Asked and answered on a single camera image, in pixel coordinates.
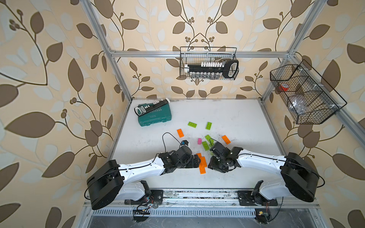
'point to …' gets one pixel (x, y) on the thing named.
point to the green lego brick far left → (192, 124)
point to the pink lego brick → (199, 141)
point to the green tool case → (162, 115)
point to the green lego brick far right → (208, 126)
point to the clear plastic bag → (299, 105)
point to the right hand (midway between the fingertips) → (210, 167)
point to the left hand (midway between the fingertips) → (195, 160)
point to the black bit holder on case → (141, 109)
